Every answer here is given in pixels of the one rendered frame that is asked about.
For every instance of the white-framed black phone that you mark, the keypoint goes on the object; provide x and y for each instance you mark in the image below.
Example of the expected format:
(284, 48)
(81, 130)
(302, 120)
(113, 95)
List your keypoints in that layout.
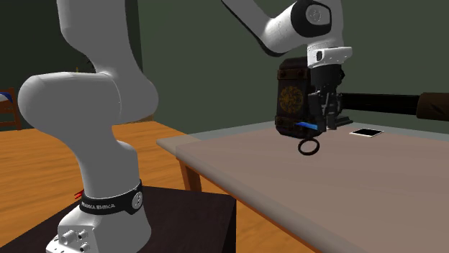
(366, 132)

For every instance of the dark box with golden emblem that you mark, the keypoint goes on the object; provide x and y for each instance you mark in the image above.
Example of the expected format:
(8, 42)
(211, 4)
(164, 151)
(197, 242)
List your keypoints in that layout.
(291, 98)

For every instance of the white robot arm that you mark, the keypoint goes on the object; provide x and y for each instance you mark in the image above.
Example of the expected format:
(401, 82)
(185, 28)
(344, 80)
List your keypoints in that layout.
(105, 105)

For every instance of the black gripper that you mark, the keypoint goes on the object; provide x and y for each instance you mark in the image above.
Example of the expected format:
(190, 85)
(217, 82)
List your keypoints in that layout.
(326, 78)

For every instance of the wooden chair with blue cushion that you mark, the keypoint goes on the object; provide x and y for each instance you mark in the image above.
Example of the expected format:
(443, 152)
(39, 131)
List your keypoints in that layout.
(7, 112)

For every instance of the dark brown sofa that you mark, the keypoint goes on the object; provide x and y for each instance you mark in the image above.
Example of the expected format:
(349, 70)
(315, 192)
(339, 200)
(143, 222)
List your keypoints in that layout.
(386, 103)

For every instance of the blue stick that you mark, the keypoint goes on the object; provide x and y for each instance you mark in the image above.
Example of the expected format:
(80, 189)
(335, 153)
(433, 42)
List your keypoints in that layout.
(305, 125)

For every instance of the grey-brown table with wooden legs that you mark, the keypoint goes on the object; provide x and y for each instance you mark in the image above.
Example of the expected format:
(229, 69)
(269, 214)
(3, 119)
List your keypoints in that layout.
(315, 189)

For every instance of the dark robot stand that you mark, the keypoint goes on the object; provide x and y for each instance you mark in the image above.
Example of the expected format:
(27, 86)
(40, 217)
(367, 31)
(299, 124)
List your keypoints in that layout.
(189, 224)

